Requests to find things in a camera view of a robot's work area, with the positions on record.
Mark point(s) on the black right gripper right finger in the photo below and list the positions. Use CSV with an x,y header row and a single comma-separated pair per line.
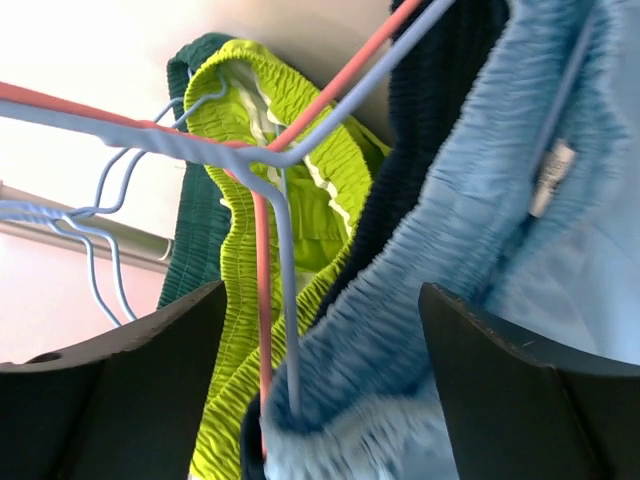
x,y
521,406

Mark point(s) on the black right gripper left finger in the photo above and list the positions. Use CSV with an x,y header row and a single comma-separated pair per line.
x,y
126,404

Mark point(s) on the teal green shorts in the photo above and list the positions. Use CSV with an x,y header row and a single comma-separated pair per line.
x,y
202,221

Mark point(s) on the light blue shorts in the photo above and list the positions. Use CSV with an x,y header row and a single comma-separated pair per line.
x,y
531,209

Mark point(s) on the blue hanger under teal shorts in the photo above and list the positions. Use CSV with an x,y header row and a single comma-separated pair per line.
x,y
60,169

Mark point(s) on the navy blue shorts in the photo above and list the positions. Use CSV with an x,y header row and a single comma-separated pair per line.
x,y
425,125

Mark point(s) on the pink wire hanger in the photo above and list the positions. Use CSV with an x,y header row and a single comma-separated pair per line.
x,y
116,130

